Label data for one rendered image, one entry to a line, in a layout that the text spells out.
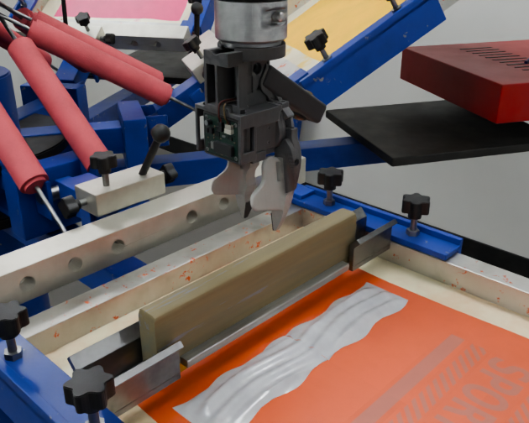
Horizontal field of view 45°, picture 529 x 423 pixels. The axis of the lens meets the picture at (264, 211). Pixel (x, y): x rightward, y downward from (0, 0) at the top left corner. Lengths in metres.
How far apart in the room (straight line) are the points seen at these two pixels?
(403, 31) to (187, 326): 0.75
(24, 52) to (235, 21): 0.68
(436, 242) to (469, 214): 2.02
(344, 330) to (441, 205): 2.25
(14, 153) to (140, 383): 0.53
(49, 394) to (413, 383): 0.40
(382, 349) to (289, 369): 0.12
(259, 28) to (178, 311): 0.31
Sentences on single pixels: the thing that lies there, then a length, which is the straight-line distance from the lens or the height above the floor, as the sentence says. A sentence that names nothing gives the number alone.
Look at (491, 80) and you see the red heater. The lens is 1.53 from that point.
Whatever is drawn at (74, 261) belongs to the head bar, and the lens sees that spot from 0.91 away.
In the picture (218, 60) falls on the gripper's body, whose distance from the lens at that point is 0.64.
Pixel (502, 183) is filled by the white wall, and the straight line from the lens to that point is 2.87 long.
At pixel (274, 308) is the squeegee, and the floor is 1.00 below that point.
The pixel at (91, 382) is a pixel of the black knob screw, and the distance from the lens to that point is 0.61.
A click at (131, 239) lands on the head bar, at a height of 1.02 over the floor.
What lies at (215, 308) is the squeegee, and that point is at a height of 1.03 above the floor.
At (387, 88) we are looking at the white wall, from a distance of 3.04.
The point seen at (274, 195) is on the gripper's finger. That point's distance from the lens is 0.70.
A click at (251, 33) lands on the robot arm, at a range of 0.64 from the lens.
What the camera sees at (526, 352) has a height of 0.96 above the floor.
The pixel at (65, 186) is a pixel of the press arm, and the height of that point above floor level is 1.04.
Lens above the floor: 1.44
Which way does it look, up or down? 25 degrees down
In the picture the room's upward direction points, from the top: straight up
